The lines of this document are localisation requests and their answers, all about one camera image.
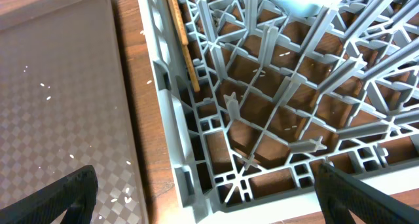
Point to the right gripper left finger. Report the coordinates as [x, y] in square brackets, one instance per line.
[74, 195]

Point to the grey dishwasher rack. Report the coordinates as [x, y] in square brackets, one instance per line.
[279, 95]

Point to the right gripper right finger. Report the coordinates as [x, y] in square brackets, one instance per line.
[342, 196]

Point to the wooden chopstick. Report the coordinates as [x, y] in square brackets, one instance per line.
[178, 21]
[190, 68]

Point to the dark brown serving tray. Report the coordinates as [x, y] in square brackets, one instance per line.
[64, 105]

